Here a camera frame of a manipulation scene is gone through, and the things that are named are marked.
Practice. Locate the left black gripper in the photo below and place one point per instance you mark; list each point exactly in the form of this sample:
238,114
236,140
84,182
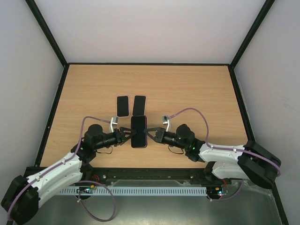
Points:
119,135

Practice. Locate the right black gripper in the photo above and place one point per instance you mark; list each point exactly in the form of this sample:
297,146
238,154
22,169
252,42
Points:
159,135

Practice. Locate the purple phone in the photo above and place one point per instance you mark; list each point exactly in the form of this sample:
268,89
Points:
139,124

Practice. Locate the black phone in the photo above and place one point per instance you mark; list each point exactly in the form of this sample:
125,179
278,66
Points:
139,106
123,106

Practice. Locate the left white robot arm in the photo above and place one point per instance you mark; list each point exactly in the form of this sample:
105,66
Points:
26,195

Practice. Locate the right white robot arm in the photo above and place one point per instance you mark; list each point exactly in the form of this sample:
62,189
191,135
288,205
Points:
250,161

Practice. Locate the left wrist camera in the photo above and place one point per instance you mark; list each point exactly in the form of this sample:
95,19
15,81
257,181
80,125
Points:
113,123

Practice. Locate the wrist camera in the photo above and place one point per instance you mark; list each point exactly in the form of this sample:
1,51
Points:
113,123
166,122

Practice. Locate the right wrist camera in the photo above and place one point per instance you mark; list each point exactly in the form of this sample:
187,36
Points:
166,122

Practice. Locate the white slotted cable duct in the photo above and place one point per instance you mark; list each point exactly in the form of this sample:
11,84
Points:
135,191

